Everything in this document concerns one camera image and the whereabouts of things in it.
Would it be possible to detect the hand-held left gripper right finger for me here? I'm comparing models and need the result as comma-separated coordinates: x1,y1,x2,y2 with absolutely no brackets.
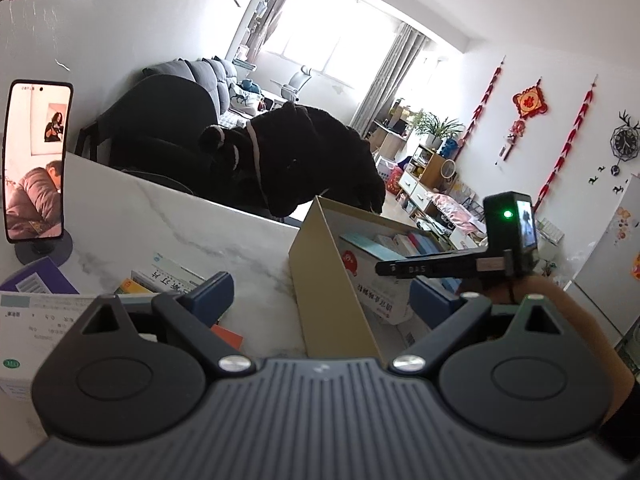
389,277,564,375

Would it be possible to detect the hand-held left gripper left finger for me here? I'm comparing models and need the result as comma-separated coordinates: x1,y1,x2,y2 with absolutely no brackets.
79,271,252,374

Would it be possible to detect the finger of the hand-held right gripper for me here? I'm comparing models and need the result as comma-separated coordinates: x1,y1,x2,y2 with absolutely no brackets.
375,248,487,280

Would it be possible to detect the blue face mask box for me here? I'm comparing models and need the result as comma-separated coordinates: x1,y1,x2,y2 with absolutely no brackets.
407,231,443,257

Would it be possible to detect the small orange box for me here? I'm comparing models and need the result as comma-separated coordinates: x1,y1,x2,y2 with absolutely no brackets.
210,324,246,352

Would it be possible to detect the white green tablet box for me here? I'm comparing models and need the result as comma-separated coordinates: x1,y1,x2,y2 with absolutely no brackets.
129,252,207,298

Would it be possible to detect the white red-label box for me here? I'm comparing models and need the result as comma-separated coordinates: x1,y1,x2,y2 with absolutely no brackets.
339,245,417,326

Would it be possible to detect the light blue box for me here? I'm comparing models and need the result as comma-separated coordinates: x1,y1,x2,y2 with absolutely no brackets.
340,232,396,261

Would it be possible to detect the yellow white medicine box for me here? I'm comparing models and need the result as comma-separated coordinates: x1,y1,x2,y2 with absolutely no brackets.
114,277,157,296

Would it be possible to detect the tan cardboard box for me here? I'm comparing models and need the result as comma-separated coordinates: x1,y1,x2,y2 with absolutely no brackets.
288,195,453,363

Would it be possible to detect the purple box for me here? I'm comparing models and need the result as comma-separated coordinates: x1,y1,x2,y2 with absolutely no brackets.
0,256,82,296

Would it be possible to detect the white teal-striped medicine box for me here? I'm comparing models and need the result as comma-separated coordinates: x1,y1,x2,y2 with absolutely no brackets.
0,290,103,401

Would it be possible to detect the person's right forearm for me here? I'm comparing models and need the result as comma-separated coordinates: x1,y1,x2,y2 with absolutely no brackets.
562,305,640,453

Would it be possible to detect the white marble desktop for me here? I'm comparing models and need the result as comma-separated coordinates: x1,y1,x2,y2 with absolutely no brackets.
0,152,313,441

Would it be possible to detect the person's right hand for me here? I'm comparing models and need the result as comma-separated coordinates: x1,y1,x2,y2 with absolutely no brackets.
458,275,587,334

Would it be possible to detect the pink cloth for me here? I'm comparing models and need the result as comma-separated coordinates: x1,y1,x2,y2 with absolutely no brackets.
431,192,486,233

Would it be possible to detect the small standing fan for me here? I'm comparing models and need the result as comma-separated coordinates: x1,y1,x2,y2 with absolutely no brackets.
440,160,459,196

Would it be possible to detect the wooden storage cabinet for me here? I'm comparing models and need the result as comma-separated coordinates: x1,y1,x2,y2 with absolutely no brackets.
367,120,458,211

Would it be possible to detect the white refrigerator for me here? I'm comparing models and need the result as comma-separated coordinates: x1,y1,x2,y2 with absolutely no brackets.
575,174,640,338

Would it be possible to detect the green potted plant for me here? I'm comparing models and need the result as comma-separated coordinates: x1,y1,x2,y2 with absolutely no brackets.
411,111,465,152

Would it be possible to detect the black plush coat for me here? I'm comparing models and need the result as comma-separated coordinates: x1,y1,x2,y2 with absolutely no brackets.
199,101,387,221

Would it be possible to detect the round dark phone stand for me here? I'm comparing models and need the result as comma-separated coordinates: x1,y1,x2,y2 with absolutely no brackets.
15,232,74,267

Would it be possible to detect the dark chair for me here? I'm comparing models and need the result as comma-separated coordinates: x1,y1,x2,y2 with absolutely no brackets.
75,74,273,218

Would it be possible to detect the grey sofa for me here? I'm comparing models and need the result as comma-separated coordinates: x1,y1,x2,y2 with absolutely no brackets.
142,57,261,128

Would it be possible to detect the smartphone with lit screen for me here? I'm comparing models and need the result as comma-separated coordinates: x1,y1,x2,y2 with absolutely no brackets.
2,79,75,244

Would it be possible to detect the white office chair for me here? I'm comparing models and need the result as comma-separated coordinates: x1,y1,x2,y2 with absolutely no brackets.
271,66,317,104

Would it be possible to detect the red hanging string decoration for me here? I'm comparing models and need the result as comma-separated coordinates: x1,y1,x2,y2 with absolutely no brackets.
532,76,599,213
460,62,505,148

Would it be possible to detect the red knot wall ornament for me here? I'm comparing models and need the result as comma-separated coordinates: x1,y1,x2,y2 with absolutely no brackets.
502,80,549,161

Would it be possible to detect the black antler wall clock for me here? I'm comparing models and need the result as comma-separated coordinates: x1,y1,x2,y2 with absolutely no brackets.
610,110,640,177

